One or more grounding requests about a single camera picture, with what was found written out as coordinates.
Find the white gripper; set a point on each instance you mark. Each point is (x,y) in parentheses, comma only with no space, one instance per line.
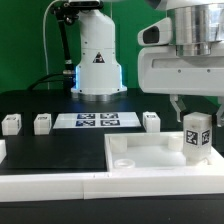
(160,70)

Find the white square tabletop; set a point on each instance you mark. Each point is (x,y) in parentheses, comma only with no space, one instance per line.
(157,151)

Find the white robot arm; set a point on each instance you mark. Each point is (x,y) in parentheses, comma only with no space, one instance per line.
(183,54)

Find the white U-shaped obstacle fence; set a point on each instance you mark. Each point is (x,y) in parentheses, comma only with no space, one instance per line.
(182,181)

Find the white marker sheet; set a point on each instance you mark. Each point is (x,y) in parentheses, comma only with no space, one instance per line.
(96,120)

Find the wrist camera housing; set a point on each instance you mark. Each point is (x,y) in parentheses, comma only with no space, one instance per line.
(158,34)

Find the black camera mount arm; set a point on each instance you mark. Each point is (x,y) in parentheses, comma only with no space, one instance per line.
(65,15)

